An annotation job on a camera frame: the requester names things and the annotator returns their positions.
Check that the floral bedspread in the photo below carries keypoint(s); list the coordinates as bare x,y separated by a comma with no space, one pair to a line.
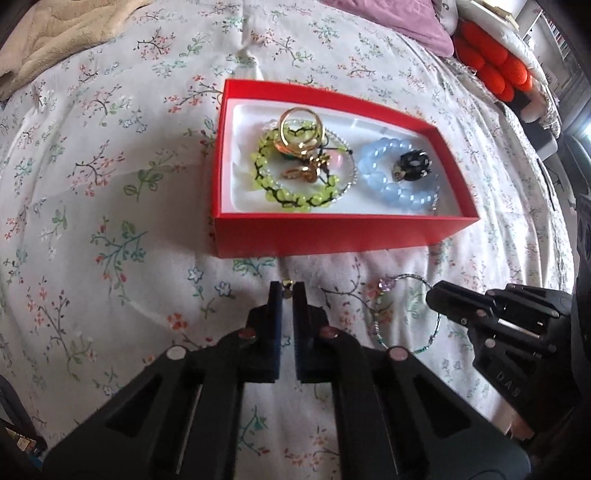
115,207

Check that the small gold earring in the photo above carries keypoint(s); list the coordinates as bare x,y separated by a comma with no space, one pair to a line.
288,285

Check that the orange-red knotted cushion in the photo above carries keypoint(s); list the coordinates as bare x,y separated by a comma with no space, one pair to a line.
489,64

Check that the white patterned pillow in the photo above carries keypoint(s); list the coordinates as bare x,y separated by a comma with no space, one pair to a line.
445,14

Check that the stack of books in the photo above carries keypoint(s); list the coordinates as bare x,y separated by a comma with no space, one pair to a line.
501,11

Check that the beige fleece blanket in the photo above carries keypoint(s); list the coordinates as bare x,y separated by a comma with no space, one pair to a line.
60,37

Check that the white quilted cushion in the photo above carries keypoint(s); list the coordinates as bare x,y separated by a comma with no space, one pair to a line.
503,32

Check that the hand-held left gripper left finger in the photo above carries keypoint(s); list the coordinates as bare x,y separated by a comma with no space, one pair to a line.
276,337

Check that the purple quilted pillow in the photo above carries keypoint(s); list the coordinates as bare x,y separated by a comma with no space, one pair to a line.
392,23

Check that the red jewelry box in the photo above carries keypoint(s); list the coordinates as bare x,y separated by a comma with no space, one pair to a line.
323,235

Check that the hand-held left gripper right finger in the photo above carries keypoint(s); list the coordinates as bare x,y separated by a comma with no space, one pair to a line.
299,337

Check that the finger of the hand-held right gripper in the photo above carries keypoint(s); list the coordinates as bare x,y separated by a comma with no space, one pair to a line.
452,307
531,307

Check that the black bead ornament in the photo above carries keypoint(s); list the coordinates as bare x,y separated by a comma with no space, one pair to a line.
411,164

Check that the white bookshelf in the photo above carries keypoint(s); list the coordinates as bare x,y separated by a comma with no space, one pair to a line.
551,41

